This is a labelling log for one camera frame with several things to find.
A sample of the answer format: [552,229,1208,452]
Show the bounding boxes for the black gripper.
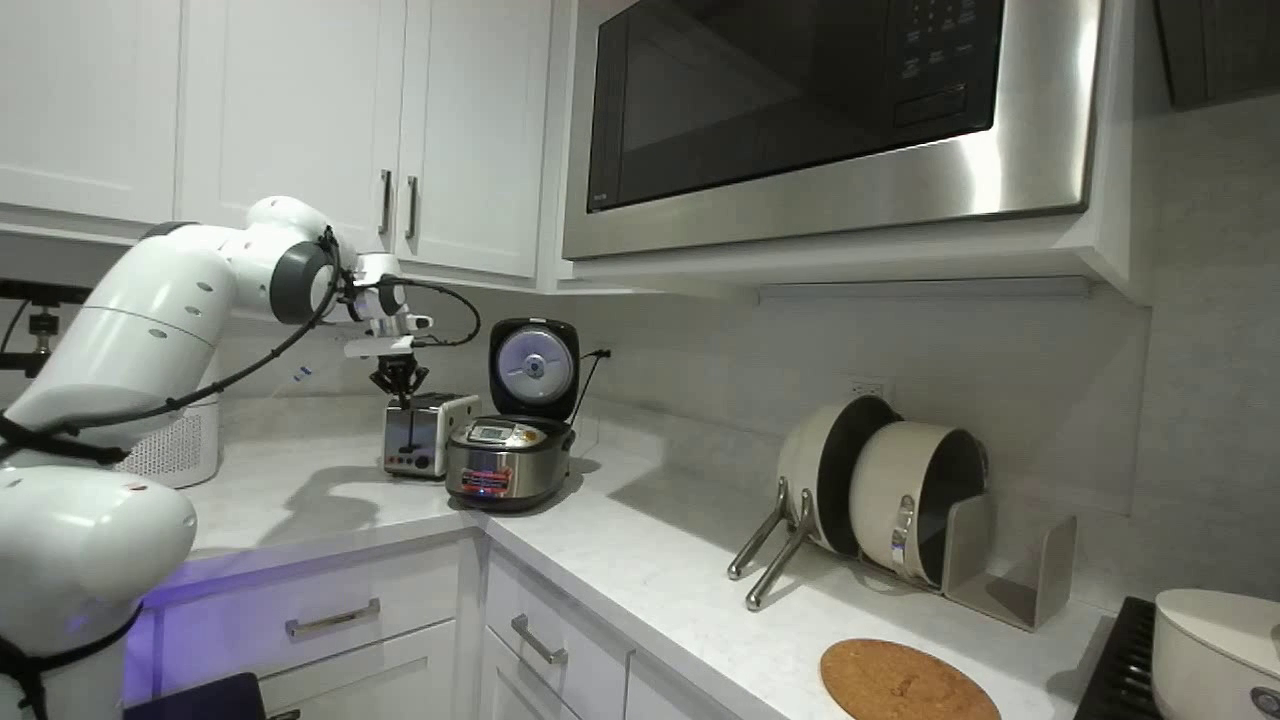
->
[363,349,435,410]

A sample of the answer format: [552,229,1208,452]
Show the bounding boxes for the rice cooker with open lid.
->
[439,318,616,518]

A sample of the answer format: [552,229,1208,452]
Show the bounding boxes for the dark blue fabric object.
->
[120,669,271,720]

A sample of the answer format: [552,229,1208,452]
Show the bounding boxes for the cream frying pan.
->
[724,391,905,585]

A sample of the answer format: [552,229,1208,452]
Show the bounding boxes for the stainless steel microwave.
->
[561,0,1107,265]

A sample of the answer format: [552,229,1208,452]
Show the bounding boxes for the pans in dish rack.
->
[738,416,994,617]

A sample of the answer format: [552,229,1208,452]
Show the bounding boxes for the round cork trivet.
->
[815,635,1005,720]

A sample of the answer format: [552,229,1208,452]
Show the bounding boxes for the grey pan rack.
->
[938,488,1079,632]

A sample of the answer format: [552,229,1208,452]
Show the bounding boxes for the black stove top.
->
[1067,594,1161,720]

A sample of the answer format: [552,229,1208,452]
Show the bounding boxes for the dark range hood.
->
[1151,0,1280,112]

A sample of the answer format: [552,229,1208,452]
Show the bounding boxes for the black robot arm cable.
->
[0,229,483,463]

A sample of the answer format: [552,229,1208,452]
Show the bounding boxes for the metal drawer handle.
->
[503,610,570,671]
[280,596,387,645]

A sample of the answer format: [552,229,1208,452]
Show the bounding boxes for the black camera stand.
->
[0,276,96,379]

